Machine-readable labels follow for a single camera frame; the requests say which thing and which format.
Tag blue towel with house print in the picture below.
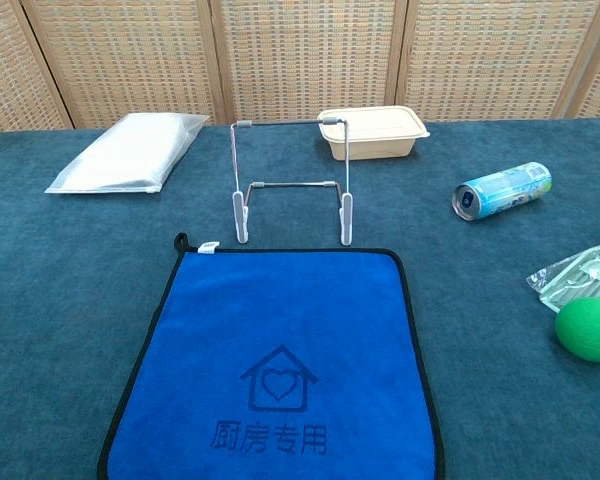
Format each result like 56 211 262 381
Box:
96 232 446 480

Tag white plastic zip bag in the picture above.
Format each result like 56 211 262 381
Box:
44 112 211 195

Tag beige lidded lunch box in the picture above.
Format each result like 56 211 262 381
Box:
316 105 431 162

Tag light blue drink can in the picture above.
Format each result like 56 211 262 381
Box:
451 161 553 222

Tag teal tablecloth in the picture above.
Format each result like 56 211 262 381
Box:
0 117 600 480

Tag clear plastic tray package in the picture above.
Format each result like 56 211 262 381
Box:
524 244 600 314

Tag green ball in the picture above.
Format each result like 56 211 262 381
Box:
554 297 600 364

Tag metal wire stand white feet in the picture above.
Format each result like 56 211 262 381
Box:
229 118 355 247

